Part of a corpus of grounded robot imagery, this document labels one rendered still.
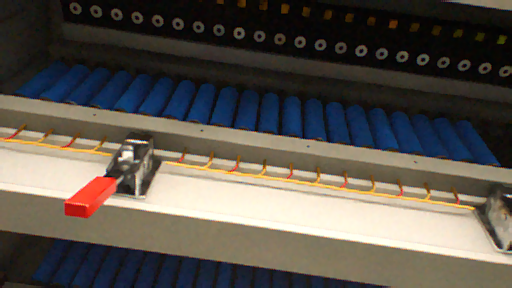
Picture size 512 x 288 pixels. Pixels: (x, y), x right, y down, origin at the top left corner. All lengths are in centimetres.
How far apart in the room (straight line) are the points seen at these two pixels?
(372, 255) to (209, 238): 11
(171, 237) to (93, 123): 10
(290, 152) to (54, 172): 17
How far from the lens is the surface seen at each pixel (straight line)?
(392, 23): 38
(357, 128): 33
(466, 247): 29
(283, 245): 26
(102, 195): 21
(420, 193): 31
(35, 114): 32
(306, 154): 27
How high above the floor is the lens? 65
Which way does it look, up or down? 16 degrees down
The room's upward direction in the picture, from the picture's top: 8 degrees clockwise
